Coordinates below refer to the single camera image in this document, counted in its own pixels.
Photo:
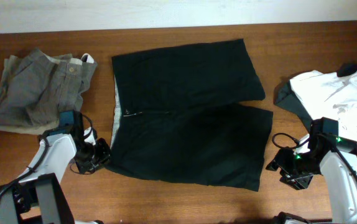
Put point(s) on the grey folded shorts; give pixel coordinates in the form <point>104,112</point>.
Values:
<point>73,79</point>

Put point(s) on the dark green garment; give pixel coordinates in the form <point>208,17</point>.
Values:
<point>287,100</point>

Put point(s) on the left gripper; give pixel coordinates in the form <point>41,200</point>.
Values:
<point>104,157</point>

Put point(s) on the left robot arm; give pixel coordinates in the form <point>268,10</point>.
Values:
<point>36,195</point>

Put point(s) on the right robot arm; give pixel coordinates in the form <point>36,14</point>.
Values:
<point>323,152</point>

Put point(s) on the black shorts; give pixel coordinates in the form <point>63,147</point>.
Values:
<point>181,116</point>

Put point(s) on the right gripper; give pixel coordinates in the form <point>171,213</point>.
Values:
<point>280,160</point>

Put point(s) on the white crumpled shirt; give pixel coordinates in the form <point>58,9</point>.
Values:
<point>331,95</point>

